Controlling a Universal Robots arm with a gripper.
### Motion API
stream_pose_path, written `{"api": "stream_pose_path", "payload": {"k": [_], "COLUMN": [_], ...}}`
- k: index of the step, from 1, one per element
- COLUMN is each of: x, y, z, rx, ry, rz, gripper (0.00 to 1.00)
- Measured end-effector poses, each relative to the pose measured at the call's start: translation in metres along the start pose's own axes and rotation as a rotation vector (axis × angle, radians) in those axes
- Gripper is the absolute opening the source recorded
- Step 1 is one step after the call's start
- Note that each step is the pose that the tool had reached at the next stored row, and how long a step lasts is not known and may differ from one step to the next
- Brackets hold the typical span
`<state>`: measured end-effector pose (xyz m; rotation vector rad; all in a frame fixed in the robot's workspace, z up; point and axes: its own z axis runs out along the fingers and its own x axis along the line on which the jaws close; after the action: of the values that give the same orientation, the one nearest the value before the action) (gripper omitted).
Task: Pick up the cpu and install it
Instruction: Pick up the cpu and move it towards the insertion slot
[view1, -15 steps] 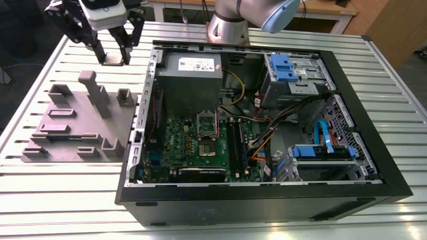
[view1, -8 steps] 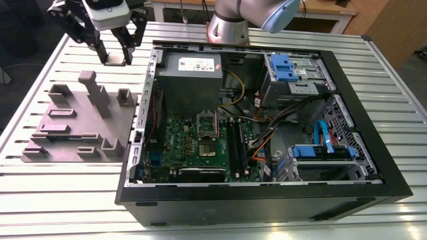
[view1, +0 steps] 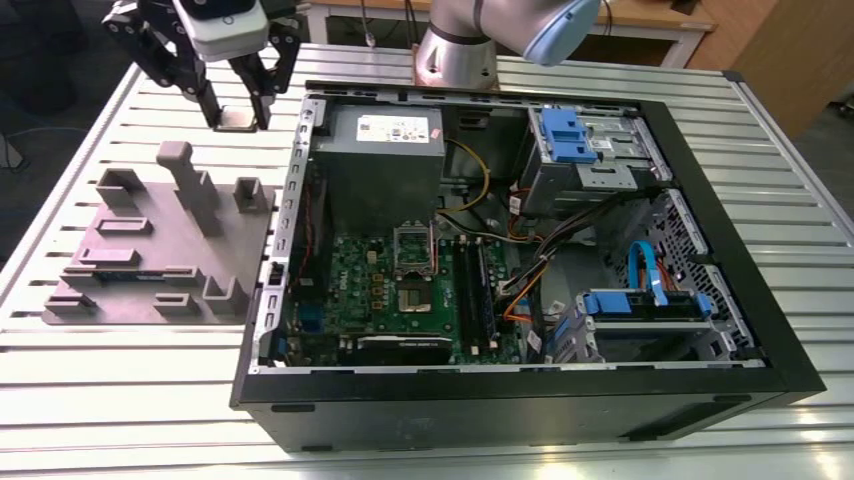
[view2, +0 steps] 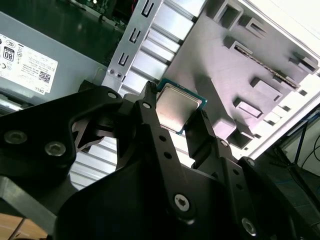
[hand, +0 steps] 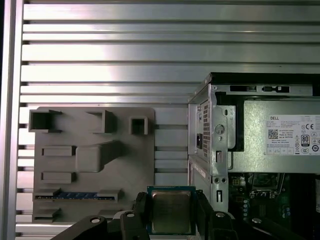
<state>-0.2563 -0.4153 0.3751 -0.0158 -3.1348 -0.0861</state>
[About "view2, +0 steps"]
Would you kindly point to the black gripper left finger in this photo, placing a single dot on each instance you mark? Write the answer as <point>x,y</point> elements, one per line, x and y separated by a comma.
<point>50,120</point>

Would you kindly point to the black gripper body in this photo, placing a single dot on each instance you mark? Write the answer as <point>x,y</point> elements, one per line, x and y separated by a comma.
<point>112,212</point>

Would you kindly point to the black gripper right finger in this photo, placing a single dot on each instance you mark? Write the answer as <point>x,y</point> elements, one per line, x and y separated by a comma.
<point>200,140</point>

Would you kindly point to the silver CPU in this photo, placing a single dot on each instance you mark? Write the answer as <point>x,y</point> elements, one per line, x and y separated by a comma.
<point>177,105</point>

